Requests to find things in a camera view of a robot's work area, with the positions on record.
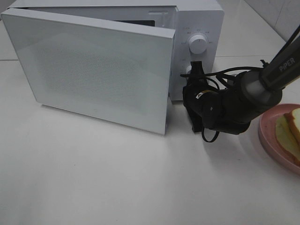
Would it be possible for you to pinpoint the pink round plate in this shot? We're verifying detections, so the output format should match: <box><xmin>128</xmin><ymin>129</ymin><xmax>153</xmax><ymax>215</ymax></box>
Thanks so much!
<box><xmin>258</xmin><ymin>104</ymin><xmax>300</xmax><ymax>175</ymax></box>

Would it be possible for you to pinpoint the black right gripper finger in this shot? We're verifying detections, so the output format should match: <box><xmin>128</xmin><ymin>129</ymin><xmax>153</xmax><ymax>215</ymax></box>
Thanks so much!
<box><xmin>186</xmin><ymin>108</ymin><xmax>203</xmax><ymax>133</ymax></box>
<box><xmin>190</xmin><ymin>61</ymin><xmax>204</xmax><ymax>79</ymax></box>

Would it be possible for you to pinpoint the white upper microwave knob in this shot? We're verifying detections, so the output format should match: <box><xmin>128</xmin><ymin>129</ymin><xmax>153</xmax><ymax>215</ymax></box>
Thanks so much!
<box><xmin>188</xmin><ymin>34</ymin><xmax>208</xmax><ymax>54</ymax></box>

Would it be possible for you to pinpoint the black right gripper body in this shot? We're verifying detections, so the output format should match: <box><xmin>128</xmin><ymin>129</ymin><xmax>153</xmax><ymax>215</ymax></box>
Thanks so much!
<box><xmin>183</xmin><ymin>78</ymin><xmax>225</xmax><ymax>129</ymax></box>

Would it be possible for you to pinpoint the white microwave door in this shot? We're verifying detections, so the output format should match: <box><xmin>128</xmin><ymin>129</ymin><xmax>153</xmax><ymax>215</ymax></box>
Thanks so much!
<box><xmin>1</xmin><ymin>8</ymin><xmax>175</xmax><ymax>135</ymax></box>

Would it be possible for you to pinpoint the white bread sandwich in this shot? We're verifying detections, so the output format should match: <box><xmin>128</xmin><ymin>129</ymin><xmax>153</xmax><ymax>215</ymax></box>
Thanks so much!
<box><xmin>275</xmin><ymin>108</ymin><xmax>300</xmax><ymax>166</ymax></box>

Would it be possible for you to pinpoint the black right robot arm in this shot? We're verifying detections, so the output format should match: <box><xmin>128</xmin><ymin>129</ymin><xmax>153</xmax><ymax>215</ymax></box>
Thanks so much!
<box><xmin>182</xmin><ymin>28</ymin><xmax>300</xmax><ymax>140</ymax></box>

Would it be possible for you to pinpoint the white lower microwave knob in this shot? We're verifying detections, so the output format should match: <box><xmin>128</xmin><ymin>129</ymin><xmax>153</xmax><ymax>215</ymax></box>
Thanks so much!
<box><xmin>186</xmin><ymin>65</ymin><xmax>192</xmax><ymax>74</ymax></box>

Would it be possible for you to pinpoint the white microwave oven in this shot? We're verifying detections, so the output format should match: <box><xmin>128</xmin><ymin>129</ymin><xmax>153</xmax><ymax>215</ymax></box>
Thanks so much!
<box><xmin>5</xmin><ymin>0</ymin><xmax>224</xmax><ymax>101</ymax></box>

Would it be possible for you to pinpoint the white microwave knob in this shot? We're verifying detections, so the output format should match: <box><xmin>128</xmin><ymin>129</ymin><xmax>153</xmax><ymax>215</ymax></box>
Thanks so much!
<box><xmin>186</xmin><ymin>65</ymin><xmax>192</xmax><ymax>74</ymax></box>
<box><xmin>188</xmin><ymin>34</ymin><xmax>208</xmax><ymax>54</ymax></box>

